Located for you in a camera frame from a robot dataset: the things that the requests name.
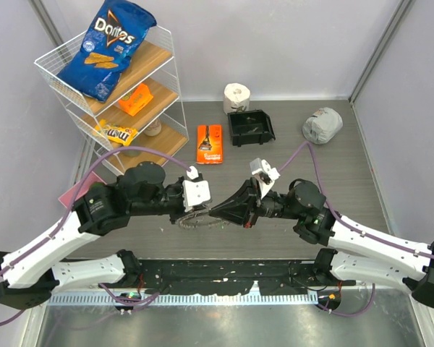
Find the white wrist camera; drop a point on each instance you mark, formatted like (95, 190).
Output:
(266, 176)
(196, 190)

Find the white wire wooden shelf rack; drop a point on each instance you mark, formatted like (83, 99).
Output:
(154, 64)

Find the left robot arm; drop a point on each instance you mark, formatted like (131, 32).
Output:
(37, 271)

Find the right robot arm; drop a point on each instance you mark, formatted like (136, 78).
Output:
(350, 251)

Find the orange snack box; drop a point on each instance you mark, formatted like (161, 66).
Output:
(135, 100)

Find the grey wrapped paper bundle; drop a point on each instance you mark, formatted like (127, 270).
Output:
(322, 126)

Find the blue Doritos chip bag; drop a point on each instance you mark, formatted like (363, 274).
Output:
(106, 51)

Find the keys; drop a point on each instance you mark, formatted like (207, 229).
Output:
(249, 125)

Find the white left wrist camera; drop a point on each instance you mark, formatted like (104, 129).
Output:
(196, 190)

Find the black plastic storage bin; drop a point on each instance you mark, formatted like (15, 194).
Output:
(265, 135)

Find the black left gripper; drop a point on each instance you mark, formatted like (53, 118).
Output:
(180, 212)

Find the yellow M&M candy bag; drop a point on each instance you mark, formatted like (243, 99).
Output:
(115, 133)

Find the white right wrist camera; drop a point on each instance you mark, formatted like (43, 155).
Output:
(266, 176)

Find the pink plastic tray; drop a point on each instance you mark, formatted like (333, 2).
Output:
(81, 188)

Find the white toilet paper roll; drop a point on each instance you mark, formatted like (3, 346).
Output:
(236, 98)

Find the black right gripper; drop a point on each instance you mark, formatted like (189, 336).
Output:
(244, 207)

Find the orange razor box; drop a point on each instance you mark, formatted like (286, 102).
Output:
(209, 149)

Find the green lime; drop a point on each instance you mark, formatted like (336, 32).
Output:
(96, 184)

